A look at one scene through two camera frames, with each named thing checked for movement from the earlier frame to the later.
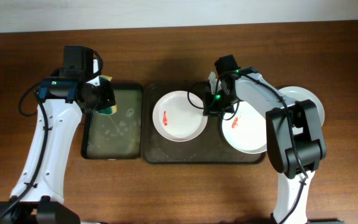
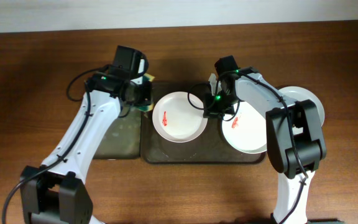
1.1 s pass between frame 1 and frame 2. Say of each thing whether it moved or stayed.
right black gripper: stayed
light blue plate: stayed
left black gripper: moved
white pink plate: stayed
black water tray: stayed
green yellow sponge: moved
